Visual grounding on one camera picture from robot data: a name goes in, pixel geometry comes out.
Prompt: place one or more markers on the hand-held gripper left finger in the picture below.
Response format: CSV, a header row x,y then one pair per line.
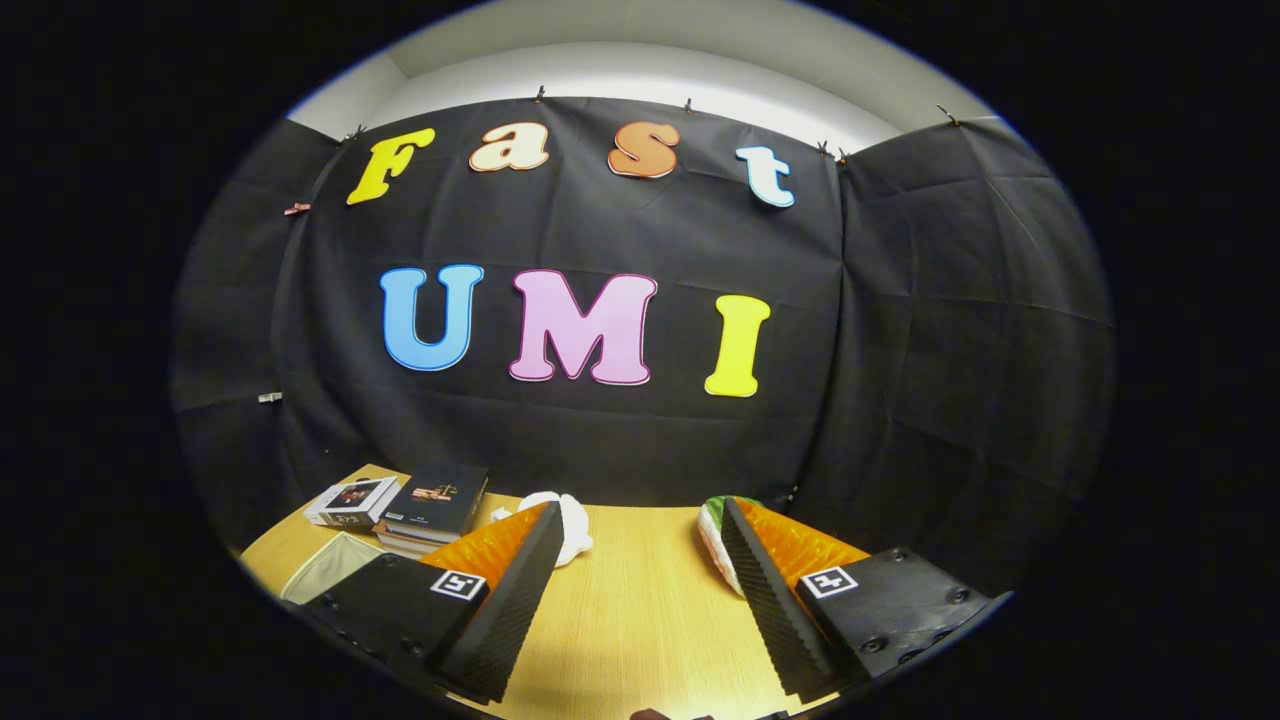
x,y
510,620

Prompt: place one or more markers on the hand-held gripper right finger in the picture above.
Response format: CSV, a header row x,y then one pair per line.
x,y
775,620

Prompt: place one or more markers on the grey fabric storage box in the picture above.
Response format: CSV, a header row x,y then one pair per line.
x,y
330,570

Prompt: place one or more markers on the watermelon slice toy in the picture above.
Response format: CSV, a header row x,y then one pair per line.
x,y
712,540

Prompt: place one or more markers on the white plush toy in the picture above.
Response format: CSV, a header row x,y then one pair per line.
x,y
575,530

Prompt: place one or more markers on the stacked hardcover book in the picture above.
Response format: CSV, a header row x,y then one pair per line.
x,y
405,540

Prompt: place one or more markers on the black hardcover book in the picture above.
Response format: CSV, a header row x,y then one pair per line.
x,y
440,495

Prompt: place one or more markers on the white boxed book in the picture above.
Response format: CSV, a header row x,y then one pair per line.
x,y
350,500

